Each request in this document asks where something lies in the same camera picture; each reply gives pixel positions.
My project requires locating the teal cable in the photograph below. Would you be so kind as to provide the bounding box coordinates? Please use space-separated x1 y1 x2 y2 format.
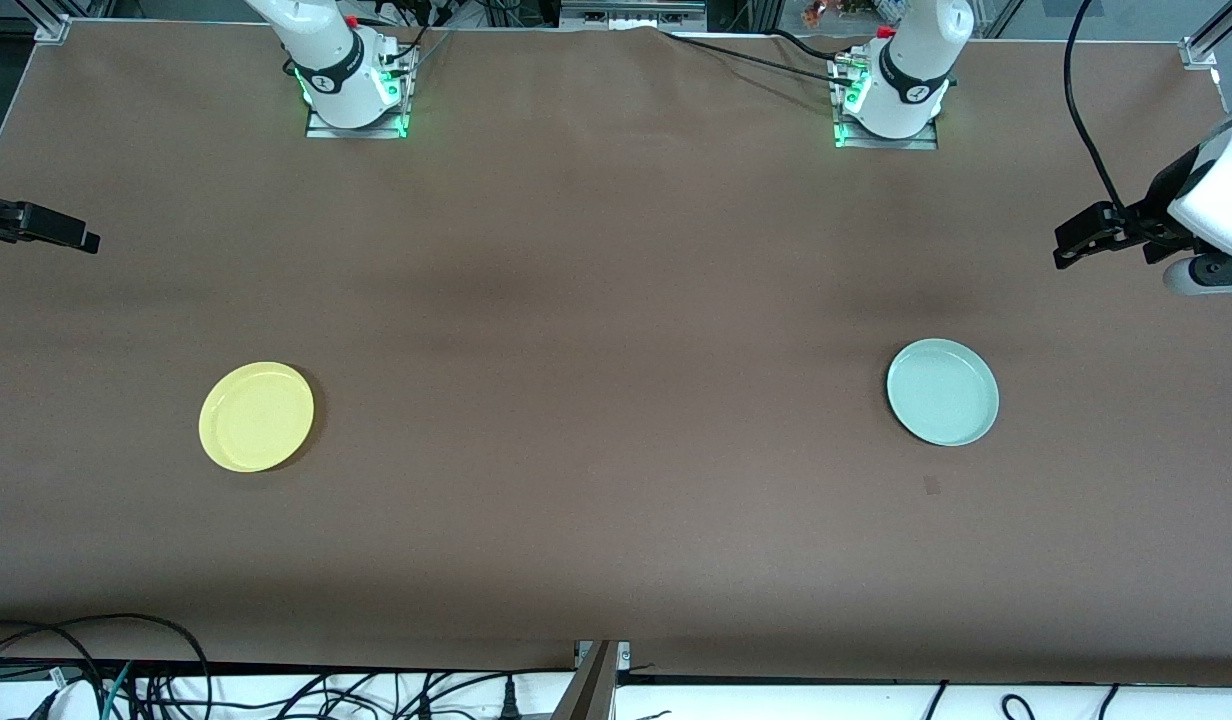
100 660 135 720

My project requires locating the white lower shelf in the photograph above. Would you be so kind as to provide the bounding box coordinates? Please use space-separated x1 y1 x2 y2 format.
0 668 1232 720

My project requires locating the long black table cable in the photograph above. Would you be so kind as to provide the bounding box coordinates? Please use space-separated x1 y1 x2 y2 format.
661 28 852 83

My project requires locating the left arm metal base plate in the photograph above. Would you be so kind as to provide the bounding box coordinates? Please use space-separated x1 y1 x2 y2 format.
828 55 940 152

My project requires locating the pale green plate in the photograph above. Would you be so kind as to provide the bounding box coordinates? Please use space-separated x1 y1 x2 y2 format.
886 338 1001 447

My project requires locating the yellow plate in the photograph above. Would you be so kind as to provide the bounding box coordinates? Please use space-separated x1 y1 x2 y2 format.
198 361 316 473

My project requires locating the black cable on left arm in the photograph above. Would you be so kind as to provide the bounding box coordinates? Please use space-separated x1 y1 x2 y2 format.
1063 0 1127 213

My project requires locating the grey metal rail bracket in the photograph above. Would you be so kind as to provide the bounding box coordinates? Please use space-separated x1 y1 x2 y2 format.
559 0 708 32

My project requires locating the short black table cable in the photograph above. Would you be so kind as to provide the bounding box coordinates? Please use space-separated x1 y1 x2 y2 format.
771 28 857 61

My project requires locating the large looping black cable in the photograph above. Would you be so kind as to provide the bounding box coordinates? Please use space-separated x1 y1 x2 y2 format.
0 613 213 720

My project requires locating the white power adapter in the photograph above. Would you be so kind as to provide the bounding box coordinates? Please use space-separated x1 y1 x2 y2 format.
34 680 99 720

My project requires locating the grey cable at right base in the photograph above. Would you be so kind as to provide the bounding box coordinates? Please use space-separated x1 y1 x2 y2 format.
412 28 457 79

